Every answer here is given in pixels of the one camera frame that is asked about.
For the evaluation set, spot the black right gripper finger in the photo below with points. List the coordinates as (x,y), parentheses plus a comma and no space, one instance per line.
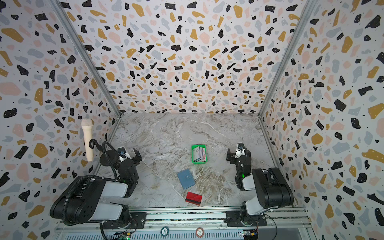
(231,157)
(247,152)

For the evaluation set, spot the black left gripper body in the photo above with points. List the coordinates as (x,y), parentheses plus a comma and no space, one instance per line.
(137,179)

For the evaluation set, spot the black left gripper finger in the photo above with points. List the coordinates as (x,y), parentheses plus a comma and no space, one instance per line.
(122,152)
(137,158)

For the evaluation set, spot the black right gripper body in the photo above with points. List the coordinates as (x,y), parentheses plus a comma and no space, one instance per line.
(239,162)

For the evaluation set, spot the green plastic card tray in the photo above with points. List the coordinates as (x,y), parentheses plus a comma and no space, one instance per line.
(192,148)

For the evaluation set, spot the blue card holder wallet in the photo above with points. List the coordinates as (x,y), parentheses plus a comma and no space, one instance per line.
(186,179)

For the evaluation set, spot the red card black stripe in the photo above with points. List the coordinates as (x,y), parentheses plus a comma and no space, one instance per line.
(193,198)

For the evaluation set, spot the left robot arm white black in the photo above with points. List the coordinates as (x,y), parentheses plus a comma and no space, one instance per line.
(81,202)

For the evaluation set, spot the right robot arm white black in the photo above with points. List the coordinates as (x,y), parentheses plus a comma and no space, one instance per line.
(272,190)

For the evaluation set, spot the stack of cards in tray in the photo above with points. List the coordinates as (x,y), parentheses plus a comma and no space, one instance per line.
(199,155)

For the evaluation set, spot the beige microphone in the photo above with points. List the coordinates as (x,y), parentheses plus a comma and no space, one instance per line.
(87,127)

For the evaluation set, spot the green round sticker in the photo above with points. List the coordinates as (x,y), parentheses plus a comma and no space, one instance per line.
(164,231)

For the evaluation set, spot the red round sticker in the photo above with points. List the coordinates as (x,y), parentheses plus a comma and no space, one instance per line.
(200,232)

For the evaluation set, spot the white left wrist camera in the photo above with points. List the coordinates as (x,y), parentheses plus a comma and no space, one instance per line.
(128,156)

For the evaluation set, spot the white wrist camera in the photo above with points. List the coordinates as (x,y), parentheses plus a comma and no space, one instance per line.
(128,156)
(240,150)

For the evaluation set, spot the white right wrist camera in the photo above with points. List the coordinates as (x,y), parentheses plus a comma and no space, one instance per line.
(240,150)

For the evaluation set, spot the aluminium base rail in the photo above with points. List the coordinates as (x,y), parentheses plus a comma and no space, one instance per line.
(282,224)

